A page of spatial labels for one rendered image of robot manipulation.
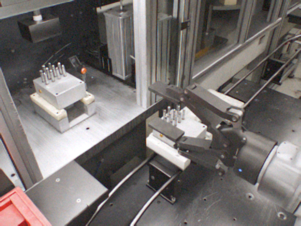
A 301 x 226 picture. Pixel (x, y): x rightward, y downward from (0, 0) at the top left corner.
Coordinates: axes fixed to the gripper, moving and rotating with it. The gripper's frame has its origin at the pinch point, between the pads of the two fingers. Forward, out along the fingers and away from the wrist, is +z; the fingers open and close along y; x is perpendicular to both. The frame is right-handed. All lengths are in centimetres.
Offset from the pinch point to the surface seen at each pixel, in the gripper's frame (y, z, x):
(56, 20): 7.5, 39.3, -3.3
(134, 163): -57, 31, -20
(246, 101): -31, 3, -57
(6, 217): -17.3, 14.9, 29.6
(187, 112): -25.7, 13.2, -30.6
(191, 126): -19.7, 4.7, -19.6
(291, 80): -113, 20, -244
